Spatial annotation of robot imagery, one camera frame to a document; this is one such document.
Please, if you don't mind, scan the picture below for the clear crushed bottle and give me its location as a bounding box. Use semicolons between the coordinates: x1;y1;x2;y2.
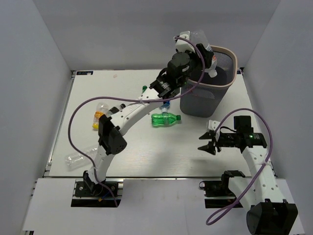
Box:
190;30;218;78

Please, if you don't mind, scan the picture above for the clear bottle blue label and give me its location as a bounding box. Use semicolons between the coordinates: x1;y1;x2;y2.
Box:
160;101;170;113

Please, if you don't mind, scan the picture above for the large clear bottle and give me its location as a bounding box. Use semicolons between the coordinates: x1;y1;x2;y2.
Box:
65;145;98;171

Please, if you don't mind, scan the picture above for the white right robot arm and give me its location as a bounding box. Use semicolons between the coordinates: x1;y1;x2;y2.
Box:
199;116;298;235

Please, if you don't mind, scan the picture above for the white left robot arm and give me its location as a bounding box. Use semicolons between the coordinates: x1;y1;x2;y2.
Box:
83;43;214;195

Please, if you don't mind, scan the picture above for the dark mesh waste bin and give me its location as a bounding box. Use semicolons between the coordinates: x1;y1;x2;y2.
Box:
180;46;237;118

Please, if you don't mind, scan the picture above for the clear bottle black label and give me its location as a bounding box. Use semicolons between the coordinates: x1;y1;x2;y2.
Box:
106;103;126;117

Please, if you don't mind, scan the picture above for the clear bottle yellow label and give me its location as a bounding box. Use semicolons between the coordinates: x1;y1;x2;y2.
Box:
92;102;109;130

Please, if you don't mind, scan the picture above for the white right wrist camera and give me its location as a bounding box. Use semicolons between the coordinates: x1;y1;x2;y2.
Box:
206;120;220;134

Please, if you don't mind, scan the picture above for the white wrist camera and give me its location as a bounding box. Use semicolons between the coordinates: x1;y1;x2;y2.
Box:
175;31;195;52
206;120;220;134

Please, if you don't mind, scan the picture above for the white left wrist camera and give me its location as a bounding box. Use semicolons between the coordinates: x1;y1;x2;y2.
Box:
175;31;195;52

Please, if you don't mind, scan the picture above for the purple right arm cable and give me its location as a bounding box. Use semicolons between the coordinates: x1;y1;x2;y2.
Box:
205;108;273;226

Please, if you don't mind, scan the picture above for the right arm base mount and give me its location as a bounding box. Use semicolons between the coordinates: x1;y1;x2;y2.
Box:
199;181;236;209

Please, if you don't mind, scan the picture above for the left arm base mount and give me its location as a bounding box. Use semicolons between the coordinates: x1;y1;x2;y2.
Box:
71;179;123;208

